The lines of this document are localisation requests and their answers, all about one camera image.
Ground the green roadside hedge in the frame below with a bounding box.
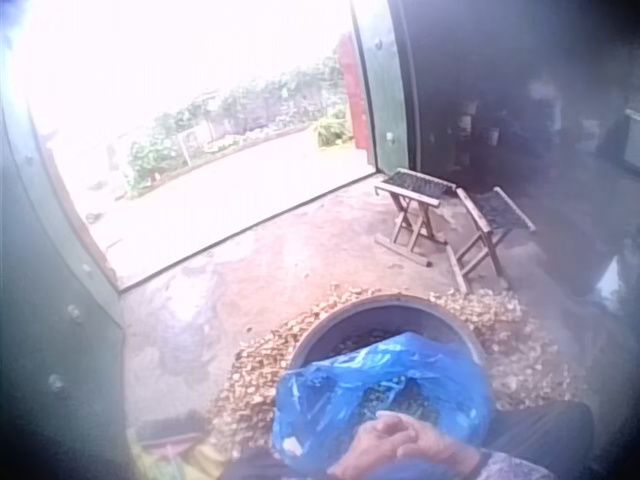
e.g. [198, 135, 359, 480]
[124, 52, 354, 194]

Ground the wooden folding stool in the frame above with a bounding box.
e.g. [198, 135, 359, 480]
[444, 186, 537, 295]
[372, 168, 459, 269]

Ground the dark shelf with jars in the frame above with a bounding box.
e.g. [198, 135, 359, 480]
[447, 82, 571, 169]

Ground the blue plastic bag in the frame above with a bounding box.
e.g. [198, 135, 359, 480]
[272, 331, 496, 475]

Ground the colourful plastic sack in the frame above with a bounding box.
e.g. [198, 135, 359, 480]
[127, 414, 234, 480]

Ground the red gate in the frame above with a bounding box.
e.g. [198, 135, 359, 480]
[337, 31, 372, 152]

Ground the person's right hand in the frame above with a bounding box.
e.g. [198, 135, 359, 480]
[392, 423, 482, 474]

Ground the green metal door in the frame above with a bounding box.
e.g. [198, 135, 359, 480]
[349, 0, 419, 176]
[0, 29, 127, 451]

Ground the round grey metal basin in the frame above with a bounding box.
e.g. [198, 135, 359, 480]
[288, 293, 489, 374]

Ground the heap of peanut shells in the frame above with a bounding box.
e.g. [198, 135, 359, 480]
[209, 282, 586, 459]

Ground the dark cabinet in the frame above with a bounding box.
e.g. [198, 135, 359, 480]
[599, 107, 640, 171]

